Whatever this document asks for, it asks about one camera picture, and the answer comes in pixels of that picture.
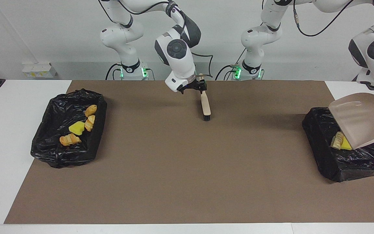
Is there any beige hand brush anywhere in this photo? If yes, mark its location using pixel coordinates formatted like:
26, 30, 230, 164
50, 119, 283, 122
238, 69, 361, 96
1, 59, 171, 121
198, 73, 211, 121

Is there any pale bread chunk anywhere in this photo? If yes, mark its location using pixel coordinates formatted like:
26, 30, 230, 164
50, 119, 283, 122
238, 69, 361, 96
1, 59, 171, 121
84, 115, 95, 132

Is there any yellow sponge chunk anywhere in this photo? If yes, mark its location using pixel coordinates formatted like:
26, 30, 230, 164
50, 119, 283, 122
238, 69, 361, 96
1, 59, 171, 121
69, 121, 85, 136

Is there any tan toast piece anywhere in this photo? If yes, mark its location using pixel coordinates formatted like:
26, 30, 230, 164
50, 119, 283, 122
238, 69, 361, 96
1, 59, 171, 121
331, 132, 344, 150

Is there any notched yellow sponge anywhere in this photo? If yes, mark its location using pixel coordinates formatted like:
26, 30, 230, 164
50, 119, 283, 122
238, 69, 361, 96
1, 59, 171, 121
340, 136, 353, 150

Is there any beige plastic dustpan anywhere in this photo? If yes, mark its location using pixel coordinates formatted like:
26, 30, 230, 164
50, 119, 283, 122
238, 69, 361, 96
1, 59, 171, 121
329, 93, 374, 150

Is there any open bin with black bag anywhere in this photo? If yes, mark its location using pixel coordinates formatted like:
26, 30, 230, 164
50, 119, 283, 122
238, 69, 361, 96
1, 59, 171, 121
31, 89, 107, 168

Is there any bin covered by black bag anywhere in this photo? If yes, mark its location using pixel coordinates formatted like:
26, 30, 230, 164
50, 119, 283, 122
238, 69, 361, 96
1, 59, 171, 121
302, 106, 374, 182

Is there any brown table mat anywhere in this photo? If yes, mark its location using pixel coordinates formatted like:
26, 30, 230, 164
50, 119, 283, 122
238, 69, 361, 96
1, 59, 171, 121
4, 80, 374, 224

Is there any orange croissant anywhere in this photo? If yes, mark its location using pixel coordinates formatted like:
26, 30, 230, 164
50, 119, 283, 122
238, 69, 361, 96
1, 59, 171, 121
59, 133, 81, 147

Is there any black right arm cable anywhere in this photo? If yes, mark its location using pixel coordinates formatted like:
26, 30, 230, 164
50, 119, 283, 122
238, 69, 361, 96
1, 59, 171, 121
98, 0, 214, 78

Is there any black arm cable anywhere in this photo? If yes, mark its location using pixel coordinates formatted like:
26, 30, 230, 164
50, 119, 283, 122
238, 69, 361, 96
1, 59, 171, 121
98, 0, 214, 78
262, 0, 356, 37

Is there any black left base cable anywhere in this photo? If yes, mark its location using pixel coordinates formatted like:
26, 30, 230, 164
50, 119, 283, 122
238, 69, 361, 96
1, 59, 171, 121
215, 64, 241, 81

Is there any black base cable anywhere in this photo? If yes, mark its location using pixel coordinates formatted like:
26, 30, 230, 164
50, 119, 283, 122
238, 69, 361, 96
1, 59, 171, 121
215, 64, 241, 81
105, 63, 122, 81

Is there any black right base cable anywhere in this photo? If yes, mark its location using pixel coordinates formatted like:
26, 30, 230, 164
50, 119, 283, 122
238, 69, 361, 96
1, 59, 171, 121
105, 63, 122, 81

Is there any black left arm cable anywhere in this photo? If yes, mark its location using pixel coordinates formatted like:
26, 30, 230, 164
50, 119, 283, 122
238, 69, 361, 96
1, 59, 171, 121
262, 0, 356, 37

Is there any white wall power strip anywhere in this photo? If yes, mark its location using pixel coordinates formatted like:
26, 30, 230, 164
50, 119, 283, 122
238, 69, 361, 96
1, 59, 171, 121
22, 63, 57, 78

